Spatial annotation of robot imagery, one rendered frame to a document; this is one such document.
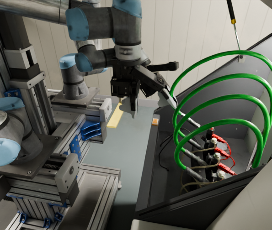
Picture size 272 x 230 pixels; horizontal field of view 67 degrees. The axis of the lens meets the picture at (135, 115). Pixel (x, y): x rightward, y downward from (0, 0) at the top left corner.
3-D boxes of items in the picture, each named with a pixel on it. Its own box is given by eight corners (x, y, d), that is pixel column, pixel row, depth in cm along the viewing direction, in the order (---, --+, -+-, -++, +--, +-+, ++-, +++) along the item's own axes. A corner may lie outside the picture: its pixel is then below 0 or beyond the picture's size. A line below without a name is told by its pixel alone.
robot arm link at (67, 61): (60, 77, 119) (55, 54, 111) (82, 72, 125) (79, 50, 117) (65, 85, 110) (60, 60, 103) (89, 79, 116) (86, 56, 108)
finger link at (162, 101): (166, 114, 80) (153, 95, 81) (178, 107, 78) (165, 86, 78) (164, 116, 78) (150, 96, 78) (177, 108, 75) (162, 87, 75)
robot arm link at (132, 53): (143, 39, 60) (138, 47, 54) (142, 55, 63) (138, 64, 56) (118, 39, 61) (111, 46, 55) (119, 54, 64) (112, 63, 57)
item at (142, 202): (152, 134, 130) (153, 113, 121) (158, 135, 129) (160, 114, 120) (134, 235, 79) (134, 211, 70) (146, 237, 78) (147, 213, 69)
